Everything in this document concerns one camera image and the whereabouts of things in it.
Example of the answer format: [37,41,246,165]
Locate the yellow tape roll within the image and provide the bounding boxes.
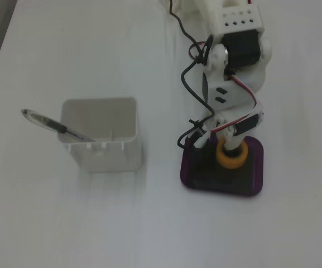
[215,139,249,170]

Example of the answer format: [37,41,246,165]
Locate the white plastic container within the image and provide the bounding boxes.
[57,97,143,173]

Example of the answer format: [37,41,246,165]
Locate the red white servo cable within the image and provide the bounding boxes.
[209,74,265,133]

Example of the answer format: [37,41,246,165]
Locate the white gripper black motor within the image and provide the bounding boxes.
[189,73,265,154]

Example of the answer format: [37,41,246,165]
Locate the purple rectangular tray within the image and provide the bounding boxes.
[179,136,264,198]

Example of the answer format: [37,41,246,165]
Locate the clear ballpoint pen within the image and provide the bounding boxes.
[21,108,96,142]

